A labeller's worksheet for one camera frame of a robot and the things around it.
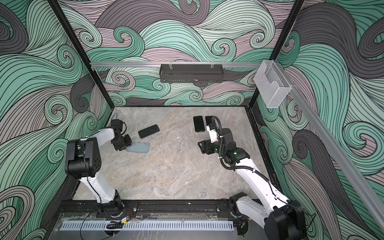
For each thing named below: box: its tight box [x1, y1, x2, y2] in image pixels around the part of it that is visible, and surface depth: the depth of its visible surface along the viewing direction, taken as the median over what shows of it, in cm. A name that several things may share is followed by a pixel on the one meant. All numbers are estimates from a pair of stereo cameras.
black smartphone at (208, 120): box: [205, 116, 214, 126], surface depth 113 cm
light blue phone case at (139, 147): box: [126, 141, 151, 154], surface depth 100 cm
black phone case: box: [193, 115, 205, 133], surface depth 110 cm
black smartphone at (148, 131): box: [138, 124, 160, 139], surface depth 107 cm
